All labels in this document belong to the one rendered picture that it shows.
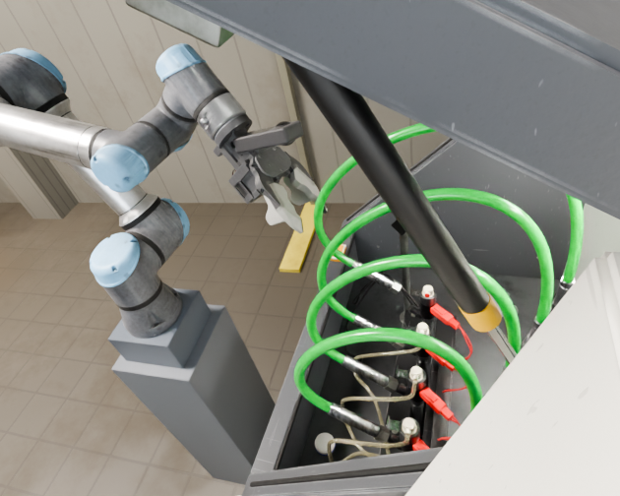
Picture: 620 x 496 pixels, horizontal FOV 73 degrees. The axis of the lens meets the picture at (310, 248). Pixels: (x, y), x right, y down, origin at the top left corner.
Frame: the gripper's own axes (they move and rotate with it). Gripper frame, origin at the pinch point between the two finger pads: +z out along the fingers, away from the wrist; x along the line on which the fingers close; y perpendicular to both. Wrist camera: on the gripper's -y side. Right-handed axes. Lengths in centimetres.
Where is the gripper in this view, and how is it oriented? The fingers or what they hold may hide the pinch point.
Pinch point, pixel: (313, 215)
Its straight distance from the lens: 70.9
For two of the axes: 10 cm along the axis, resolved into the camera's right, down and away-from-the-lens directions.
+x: -5.2, 4.8, -7.1
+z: 6.3, 7.7, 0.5
